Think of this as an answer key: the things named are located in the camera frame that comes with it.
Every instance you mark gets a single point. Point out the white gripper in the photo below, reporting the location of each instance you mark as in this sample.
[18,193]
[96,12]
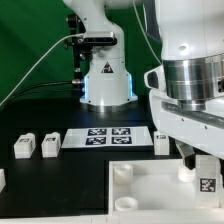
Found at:
[202,130]

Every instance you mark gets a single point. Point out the white square table top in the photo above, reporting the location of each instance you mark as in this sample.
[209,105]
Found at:
[153,185]

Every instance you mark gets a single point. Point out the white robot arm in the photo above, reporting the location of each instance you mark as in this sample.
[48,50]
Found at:
[187,88]

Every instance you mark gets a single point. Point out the white board with tags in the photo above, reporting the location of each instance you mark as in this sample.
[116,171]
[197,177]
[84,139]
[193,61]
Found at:
[107,137]

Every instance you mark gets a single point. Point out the white block left edge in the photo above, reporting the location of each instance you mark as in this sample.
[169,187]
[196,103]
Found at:
[2,180]

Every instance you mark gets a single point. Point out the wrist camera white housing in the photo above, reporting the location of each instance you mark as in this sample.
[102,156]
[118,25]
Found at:
[155,79]

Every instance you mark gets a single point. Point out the grey camera on base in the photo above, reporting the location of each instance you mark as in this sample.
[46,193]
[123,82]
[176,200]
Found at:
[100,38]

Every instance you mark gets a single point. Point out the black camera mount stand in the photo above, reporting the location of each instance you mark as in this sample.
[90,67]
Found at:
[81,52]

